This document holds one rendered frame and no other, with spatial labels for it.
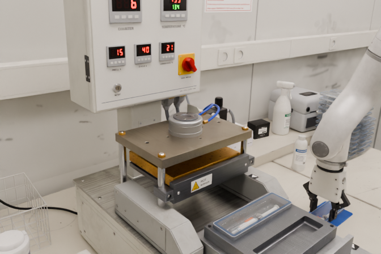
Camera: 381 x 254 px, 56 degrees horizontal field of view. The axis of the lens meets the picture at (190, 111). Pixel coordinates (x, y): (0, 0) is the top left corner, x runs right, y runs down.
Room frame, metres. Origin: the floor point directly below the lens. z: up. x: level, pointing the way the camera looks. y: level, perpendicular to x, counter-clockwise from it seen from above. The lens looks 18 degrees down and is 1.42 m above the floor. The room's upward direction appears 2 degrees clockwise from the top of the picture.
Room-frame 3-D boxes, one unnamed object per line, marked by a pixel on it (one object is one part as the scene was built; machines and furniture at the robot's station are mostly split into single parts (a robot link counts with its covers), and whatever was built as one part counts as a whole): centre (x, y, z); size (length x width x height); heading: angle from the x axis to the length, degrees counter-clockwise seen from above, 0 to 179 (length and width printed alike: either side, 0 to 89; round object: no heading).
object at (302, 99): (1.76, -0.55, 0.88); 0.25 x 0.20 x 0.17; 34
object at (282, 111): (1.63, -0.43, 0.92); 0.09 x 0.08 x 0.25; 60
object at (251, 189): (0.83, -0.14, 0.96); 0.26 x 0.05 x 0.07; 41
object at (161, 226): (0.65, 0.07, 0.96); 0.25 x 0.05 x 0.07; 41
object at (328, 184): (0.98, -0.42, 0.89); 0.10 x 0.08 x 0.11; 42
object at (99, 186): (0.82, 0.03, 0.93); 0.46 x 0.35 x 0.01; 41
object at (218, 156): (0.80, 0.00, 1.07); 0.22 x 0.17 x 0.10; 131
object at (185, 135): (0.83, 0.02, 1.08); 0.31 x 0.24 x 0.13; 131
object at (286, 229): (0.60, -0.16, 0.98); 0.20 x 0.17 x 0.03; 131
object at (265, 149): (1.57, -0.32, 0.77); 0.84 x 0.30 x 0.04; 130
